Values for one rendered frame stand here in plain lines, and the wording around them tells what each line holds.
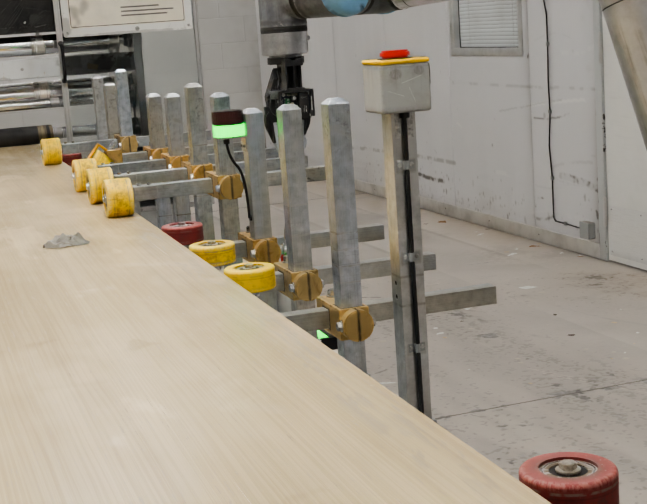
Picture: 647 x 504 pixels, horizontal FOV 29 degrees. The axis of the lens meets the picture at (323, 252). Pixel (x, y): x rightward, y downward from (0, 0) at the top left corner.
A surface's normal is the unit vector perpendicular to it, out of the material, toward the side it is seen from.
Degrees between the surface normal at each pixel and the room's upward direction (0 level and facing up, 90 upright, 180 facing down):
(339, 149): 90
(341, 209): 90
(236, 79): 90
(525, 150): 90
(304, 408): 0
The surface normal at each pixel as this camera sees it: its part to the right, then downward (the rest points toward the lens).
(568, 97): -0.94, 0.13
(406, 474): -0.07, -0.98
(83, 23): 0.32, 0.15
